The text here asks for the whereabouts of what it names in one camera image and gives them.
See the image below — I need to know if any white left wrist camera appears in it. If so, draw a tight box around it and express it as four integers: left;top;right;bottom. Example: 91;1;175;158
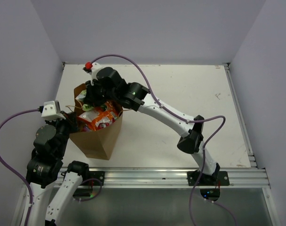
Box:
41;100;66;121

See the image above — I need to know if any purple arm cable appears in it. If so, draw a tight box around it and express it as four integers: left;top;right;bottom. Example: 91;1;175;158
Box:
91;54;227;226
0;108;41;223

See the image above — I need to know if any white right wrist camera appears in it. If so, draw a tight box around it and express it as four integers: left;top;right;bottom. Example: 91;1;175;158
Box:
83;62;103;81

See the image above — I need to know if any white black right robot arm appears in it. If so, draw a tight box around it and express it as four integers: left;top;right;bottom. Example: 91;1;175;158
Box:
83;64;220;185

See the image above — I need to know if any green small snack packet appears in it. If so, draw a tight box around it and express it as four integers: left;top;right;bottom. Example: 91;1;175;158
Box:
75;90;93;112

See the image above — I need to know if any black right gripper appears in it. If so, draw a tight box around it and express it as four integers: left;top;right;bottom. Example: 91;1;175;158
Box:
84;78;118;108

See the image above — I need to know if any orange white snack packet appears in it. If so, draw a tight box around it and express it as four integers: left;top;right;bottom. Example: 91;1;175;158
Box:
78;109;119;131

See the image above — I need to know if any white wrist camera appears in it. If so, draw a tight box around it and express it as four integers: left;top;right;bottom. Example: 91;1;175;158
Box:
41;100;66;121
83;62;103;81

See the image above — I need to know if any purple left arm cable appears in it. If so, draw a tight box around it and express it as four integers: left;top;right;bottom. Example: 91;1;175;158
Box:
0;108;41;223

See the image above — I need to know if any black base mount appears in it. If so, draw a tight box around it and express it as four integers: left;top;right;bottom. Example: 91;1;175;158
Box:
187;169;230;200
73;171;105;200

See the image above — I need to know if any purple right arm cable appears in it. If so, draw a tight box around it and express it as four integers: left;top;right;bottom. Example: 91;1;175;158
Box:
91;54;227;226

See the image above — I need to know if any pink small snack packet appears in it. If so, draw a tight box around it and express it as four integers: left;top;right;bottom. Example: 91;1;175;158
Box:
95;121;112;130

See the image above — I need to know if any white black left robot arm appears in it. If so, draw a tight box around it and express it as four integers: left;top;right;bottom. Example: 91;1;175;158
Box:
21;113;90;226

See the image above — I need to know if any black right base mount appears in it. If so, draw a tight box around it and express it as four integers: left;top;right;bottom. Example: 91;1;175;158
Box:
187;169;230;200

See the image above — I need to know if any purple candy packet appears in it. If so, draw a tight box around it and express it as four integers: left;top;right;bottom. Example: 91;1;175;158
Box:
80;124;92;132

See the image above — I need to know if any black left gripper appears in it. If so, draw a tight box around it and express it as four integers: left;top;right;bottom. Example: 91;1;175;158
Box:
45;110;80;157

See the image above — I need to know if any red snack packet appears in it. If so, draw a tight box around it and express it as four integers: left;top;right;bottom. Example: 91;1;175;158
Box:
95;101;116;112

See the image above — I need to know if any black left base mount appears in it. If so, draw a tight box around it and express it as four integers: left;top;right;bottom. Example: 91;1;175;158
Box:
73;171;105;200

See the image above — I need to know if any brown paper bag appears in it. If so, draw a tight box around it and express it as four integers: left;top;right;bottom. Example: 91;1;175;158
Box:
67;84;125;160

